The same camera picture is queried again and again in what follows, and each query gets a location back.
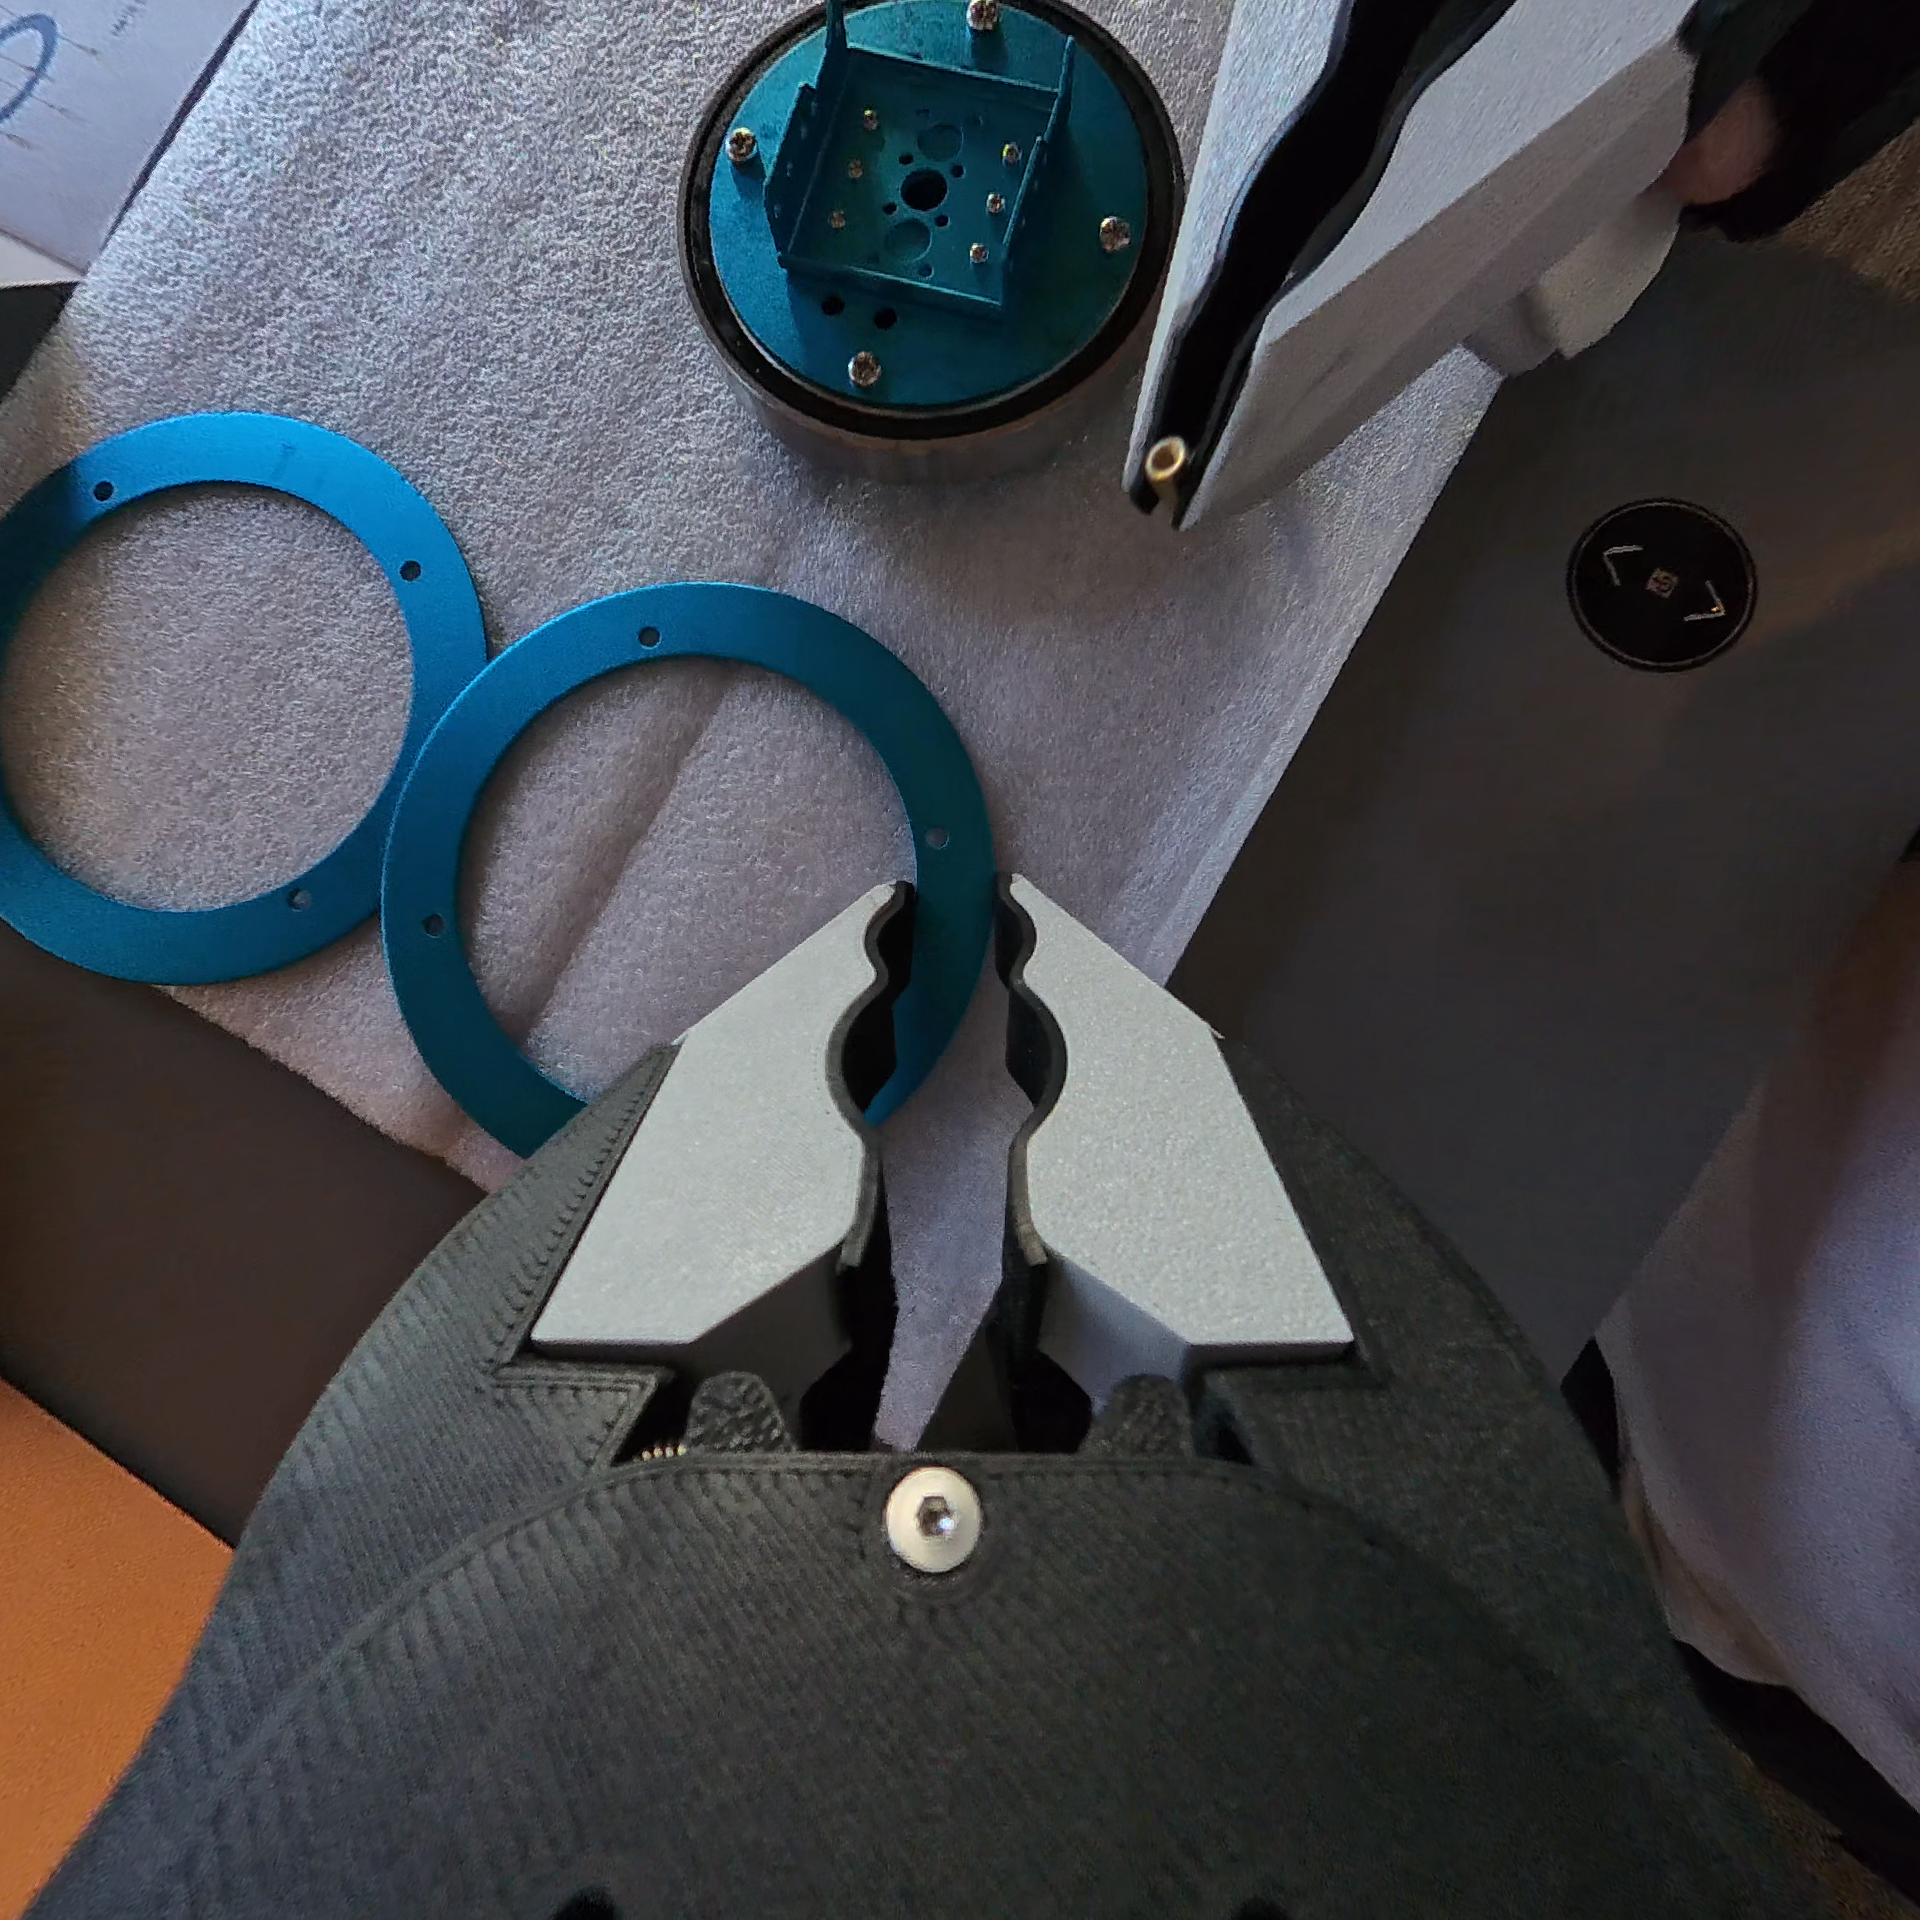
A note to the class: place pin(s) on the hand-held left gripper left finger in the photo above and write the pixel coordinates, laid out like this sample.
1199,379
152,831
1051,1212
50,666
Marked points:
719,1197

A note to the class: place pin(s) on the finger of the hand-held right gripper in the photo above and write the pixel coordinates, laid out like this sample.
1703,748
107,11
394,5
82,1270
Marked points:
1244,153
1468,208

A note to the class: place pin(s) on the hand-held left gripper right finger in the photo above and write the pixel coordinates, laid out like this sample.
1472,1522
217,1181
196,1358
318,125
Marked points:
1167,1197

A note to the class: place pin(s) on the blue round bearing base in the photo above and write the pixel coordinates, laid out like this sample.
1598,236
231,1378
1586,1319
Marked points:
930,193

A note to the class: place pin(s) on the brass standoff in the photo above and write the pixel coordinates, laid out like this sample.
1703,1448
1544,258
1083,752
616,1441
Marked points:
1167,462

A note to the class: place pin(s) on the printed instruction manual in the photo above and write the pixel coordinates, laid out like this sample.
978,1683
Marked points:
107,120

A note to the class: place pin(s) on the round black desk button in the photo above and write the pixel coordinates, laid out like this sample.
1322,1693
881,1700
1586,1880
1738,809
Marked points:
1660,584

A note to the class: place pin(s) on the dark desk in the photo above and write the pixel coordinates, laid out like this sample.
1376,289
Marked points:
1500,902

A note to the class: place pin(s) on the person's right hand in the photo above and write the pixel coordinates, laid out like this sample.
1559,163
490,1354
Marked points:
1732,153

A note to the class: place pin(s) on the person's white shirt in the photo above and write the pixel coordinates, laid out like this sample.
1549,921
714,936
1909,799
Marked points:
1787,1349

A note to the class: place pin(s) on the white foam sheet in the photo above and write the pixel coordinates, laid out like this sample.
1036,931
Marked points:
675,449

